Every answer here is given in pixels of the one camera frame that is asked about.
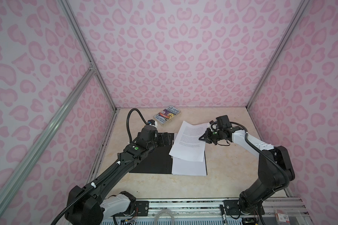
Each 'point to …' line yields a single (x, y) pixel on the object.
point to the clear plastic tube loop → (164, 210)
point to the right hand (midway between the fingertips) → (200, 136)
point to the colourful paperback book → (166, 115)
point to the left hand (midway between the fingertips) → (165, 134)
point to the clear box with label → (281, 217)
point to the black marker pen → (223, 214)
